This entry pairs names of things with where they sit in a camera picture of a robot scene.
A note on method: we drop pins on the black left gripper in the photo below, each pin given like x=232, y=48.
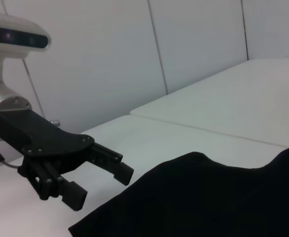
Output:
x=43, y=138

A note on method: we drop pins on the black shirt with FREE print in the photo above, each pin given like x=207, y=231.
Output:
x=196, y=197

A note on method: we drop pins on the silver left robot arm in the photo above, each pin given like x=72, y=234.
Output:
x=3, y=108

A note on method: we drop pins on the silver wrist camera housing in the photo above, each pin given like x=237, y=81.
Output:
x=11, y=37

